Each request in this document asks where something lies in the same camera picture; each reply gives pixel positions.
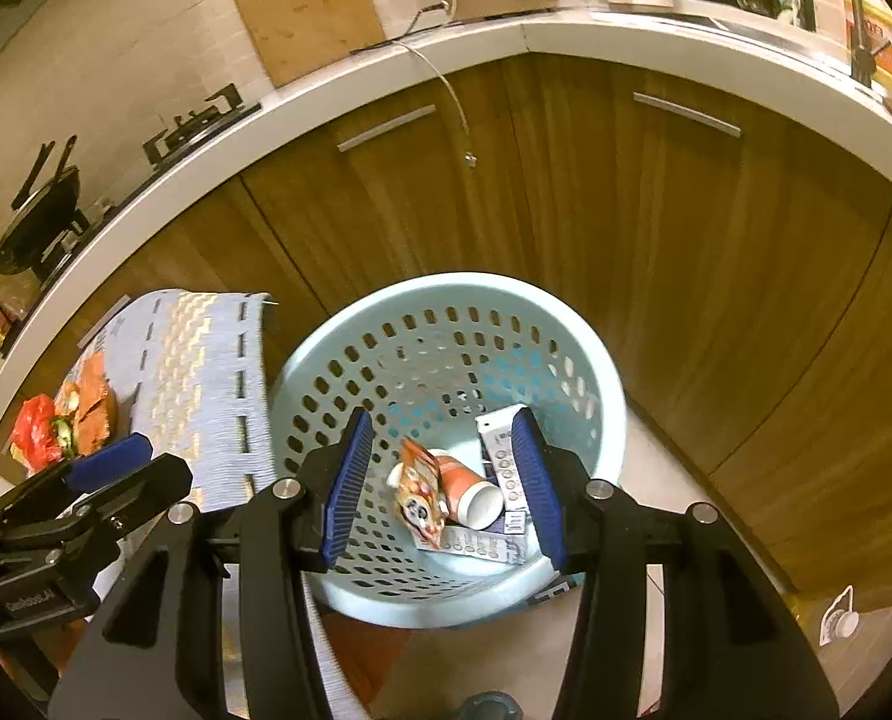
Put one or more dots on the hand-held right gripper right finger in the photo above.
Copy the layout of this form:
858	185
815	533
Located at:
539	495

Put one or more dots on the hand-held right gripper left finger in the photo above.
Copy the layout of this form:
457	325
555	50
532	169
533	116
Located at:
347	491

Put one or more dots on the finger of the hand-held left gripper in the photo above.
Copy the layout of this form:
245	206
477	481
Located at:
146	487
108	461

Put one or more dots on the green vegetable scraps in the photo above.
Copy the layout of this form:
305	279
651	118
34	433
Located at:
65	435

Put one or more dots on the orange wrapper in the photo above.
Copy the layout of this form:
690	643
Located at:
97	405

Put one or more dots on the orange snack packet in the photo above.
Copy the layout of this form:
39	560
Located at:
419	495

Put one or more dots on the orange and white paper cup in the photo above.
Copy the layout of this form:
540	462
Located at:
464	491

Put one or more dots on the red plastic bag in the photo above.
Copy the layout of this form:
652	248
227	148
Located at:
37	424

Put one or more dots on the light blue perforated plastic basket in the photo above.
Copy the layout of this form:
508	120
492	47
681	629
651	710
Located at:
431	330

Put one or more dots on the teal cardboard box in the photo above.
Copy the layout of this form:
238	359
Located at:
562	589

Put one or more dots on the grey patterned tablecloth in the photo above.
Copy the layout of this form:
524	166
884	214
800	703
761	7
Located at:
191	390

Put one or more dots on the black wok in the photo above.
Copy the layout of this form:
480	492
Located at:
37	229

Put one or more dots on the black spatula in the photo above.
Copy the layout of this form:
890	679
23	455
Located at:
59	165

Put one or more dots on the white plastic cap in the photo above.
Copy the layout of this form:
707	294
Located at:
839	622

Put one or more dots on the black gas stove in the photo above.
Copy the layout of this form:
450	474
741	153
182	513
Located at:
191	124

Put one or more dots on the wooden cutting board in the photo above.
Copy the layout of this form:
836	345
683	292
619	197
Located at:
303	7

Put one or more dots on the steel sink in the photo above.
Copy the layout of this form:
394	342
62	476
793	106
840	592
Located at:
760	34

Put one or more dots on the glass jars on sill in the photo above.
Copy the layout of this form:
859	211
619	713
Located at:
772	0

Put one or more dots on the metal faucet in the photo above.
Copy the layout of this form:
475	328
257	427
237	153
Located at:
859	22

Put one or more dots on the yellow and red packet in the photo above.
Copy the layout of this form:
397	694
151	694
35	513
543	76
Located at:
884	30

